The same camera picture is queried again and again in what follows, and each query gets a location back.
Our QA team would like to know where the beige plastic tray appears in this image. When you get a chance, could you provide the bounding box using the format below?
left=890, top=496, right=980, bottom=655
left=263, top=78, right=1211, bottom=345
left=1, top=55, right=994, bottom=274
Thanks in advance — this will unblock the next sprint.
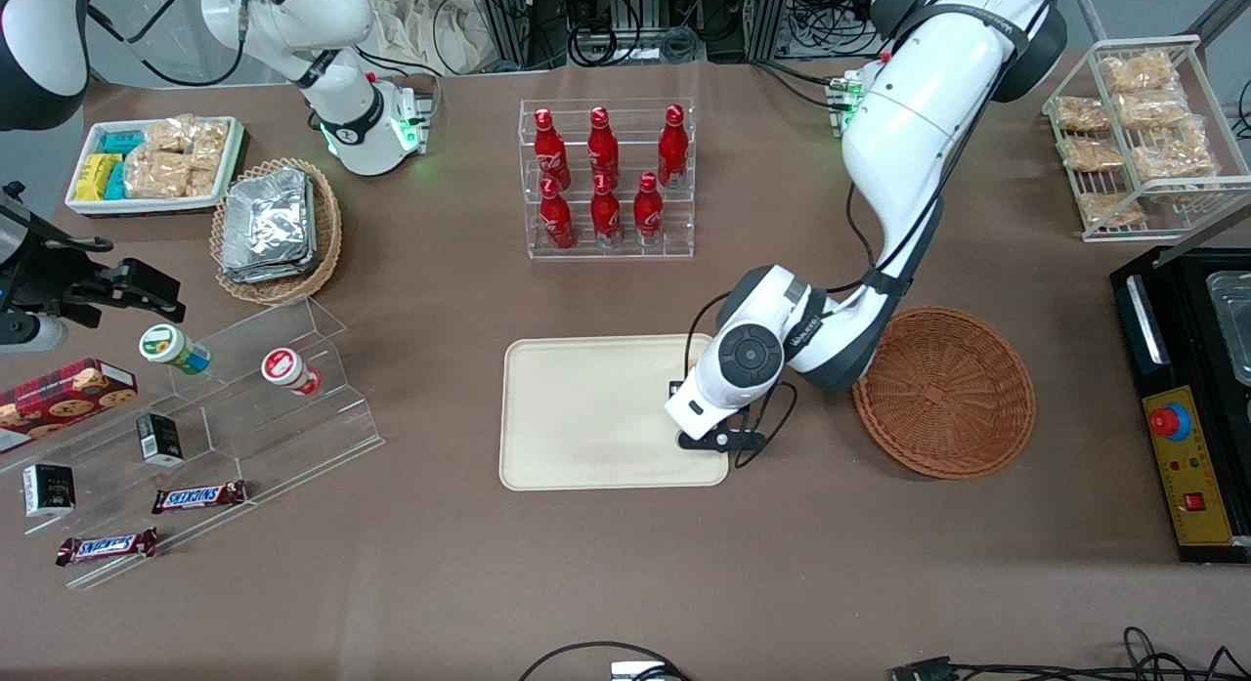
left=499, top=334, right=730, bottom=491

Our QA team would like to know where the aluminium equipment frame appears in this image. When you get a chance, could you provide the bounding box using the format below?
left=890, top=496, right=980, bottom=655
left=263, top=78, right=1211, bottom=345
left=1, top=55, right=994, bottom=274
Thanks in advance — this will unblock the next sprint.
left=474, top=0, right=795, bottom=68

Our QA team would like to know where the yellow snack pack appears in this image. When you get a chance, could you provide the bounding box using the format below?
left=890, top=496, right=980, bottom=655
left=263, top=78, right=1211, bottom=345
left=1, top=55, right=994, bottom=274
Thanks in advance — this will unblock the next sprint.
left=75, top=152, right=124, bottom=202

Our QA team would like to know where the silver foil pack stack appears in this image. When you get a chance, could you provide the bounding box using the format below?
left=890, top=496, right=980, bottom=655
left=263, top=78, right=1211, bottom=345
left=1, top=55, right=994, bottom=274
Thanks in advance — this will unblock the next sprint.
left=219, top=167, right=320, bottom=284

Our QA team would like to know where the black looped cable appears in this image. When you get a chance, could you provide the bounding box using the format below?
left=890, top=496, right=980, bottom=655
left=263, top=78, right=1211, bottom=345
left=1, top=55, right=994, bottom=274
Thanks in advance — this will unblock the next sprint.
left=517, top=641, right=691, bottom=681

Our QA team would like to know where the white wire rack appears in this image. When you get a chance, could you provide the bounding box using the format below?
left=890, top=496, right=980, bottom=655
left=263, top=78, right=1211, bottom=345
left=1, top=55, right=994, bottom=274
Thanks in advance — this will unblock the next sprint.
left=1040, top=33, right=1251, bottom=243

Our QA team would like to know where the green lid white cup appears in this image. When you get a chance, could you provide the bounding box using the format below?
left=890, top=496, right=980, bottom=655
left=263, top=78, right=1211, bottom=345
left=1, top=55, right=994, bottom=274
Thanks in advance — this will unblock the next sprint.
left=138, top=323, right=212, bottom=375

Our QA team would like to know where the red lid white cup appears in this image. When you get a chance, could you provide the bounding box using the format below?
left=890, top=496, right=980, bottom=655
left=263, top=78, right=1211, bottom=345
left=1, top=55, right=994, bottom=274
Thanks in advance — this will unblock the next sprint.
left=260, top=347, right=324, bottom=398

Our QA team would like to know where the brown round wicker basket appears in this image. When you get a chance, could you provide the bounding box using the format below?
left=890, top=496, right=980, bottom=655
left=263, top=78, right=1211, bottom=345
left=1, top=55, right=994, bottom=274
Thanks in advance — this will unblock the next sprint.
left=850, top=306, right=1037, bottom=481

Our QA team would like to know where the white rectangular snack tray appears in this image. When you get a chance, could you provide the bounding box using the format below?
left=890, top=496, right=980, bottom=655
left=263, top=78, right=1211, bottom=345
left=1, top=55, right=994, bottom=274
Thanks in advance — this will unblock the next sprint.
left=65, top=115, right=246, bottom=217

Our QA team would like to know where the tan oval wicker basket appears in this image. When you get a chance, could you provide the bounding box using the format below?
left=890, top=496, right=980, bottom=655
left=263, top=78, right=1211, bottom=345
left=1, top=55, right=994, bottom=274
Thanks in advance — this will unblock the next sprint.
left=209, top=157, right=344, bottom=307

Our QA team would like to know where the red cola bottle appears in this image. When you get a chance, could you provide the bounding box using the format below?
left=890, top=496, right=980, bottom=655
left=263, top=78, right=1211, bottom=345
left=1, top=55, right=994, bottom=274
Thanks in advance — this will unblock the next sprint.
left=657, top=104, right=690, bottom=190
left=589, top=173, right=624, bottom=248
left=632, top=171, right=666, bottom=246
left=534, top=108, right=572, bottom=190
left=586, top=106, right=621, bottom=185
left=539, top=178, right=577, bottom=251

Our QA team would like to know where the black countertop appliance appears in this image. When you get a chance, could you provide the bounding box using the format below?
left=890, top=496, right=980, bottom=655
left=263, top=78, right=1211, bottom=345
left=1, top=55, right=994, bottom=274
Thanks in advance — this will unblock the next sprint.
left=1110, top=245, right=1251, bottom=566

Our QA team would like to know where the small black box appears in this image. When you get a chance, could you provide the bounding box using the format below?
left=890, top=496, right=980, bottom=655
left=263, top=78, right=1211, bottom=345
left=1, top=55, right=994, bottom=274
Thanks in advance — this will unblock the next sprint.
left=22, top=462, right=77, bottom=519
left=135, top=412, right=185, bottom=468

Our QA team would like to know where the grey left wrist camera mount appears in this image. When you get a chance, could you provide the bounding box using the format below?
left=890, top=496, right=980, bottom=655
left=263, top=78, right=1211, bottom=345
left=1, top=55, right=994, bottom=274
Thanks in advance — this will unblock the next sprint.
left=676, top=415, right=769, bottom=456

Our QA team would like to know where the black cable with connector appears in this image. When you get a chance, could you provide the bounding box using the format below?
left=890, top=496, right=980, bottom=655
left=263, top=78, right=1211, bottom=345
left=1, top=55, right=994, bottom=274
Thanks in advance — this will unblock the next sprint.
left=887, top=626, right=1251, bottom=681

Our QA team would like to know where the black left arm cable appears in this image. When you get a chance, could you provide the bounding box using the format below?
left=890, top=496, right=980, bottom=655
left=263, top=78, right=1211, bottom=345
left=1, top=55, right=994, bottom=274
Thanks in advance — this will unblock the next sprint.
left=687, top=183, right=944, bottom=469

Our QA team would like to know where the clear acrylic step display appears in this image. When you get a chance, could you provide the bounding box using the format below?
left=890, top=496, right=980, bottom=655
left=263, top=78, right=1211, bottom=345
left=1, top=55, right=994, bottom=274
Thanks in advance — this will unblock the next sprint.
left=0, top=295, right=385, bottom=591

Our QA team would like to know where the yellow emergency stop panel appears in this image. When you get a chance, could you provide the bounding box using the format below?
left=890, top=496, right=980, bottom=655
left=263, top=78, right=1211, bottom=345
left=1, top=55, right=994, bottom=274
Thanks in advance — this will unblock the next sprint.
left=1143, top=386, right=1238, bottom=548

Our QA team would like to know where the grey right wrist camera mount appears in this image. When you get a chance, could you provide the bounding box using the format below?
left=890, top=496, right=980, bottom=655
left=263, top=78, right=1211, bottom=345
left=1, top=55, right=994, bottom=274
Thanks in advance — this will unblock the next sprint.
left=0, top=312, right=69, bottom=356

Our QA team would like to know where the clear acrylic bottle rack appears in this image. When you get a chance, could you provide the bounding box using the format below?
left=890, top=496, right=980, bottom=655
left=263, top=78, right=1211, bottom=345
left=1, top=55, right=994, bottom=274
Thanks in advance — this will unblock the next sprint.
left=519, top=98, right=696, bottom=261

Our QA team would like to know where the red plaid cookie box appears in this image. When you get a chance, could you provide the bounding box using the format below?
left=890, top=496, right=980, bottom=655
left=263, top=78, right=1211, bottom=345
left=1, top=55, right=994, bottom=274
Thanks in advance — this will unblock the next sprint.
left=0, top=358, right=139, bottom=455

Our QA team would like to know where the white cloth bag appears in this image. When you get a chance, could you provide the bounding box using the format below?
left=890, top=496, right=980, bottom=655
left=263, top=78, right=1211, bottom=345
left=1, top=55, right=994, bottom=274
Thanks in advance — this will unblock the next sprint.
left=369, top=0, right=492, bottom=76

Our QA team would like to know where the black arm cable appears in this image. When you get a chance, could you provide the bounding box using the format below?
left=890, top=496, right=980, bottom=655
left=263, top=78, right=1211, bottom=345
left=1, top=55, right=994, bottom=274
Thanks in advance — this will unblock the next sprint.
left=86, top=0, right=247, bottom=88
left=687, top=183, right=944, bottom=469

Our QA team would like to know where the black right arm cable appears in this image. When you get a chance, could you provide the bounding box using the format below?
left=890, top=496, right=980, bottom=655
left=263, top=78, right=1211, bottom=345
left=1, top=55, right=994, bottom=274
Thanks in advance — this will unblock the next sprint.
left=86, top=0, right=247, bottom=88

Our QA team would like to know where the clear bag of rusks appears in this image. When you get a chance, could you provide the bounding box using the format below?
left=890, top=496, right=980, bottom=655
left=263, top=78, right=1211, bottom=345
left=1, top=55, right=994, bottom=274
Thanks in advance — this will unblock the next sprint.
left=1132, top=118, right=1220, bottom=181
left=1053, top=96, right=1111, bottom=134
left=1113, top=89, right=1190, bottom=131
left=1100, top=50, right=1180, bottom=95
left=1077, top=192, right=1146, bottom=229
left=1059, top=136, right=1126, bottom=173

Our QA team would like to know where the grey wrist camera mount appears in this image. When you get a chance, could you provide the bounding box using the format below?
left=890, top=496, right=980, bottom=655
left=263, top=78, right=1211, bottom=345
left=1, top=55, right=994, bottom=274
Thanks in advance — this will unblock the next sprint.
left=0, top=312, right=69, bottom=356
left=676, top=415, right=769, bottom=456

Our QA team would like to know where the brown Snickers bar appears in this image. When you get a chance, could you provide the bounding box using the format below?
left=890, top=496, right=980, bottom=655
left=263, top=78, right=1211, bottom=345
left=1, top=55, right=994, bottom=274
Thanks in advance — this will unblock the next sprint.
left=151, top=480, right=248, bottom=516
left=55, top=527, right=159, bottom=568

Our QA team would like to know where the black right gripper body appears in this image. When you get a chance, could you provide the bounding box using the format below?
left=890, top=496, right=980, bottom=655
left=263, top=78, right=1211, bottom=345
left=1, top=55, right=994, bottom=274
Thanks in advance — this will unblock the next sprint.
left=0, top=183, right=113, bottom=316

